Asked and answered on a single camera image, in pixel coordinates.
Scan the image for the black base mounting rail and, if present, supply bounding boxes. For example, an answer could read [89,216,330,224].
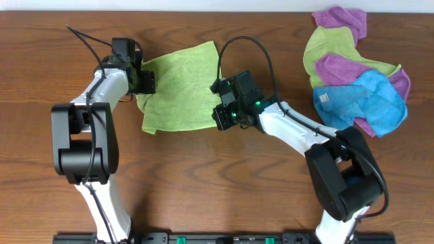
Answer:
[52,232,396,244]

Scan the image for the light green microfiber cloth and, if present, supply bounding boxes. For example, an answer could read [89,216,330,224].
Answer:
[136,41,220,134]

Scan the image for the purple microfiber cloth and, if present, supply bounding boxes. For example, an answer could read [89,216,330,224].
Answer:
[315,54,411,137]

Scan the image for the blue microfiber cloth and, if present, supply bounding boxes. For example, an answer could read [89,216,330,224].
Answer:
[313,70,408,138]

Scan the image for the purple cloth at back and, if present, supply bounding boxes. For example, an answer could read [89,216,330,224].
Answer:
[312,6,368,45]

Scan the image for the olive green microfiber cloth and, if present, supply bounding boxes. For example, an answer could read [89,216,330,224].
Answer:
[302,26,401,88]

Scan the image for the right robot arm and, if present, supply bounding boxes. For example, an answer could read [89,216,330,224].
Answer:
[210,71,393,243]

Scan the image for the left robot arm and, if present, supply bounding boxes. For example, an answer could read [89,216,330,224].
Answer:
[51,37,155,243]

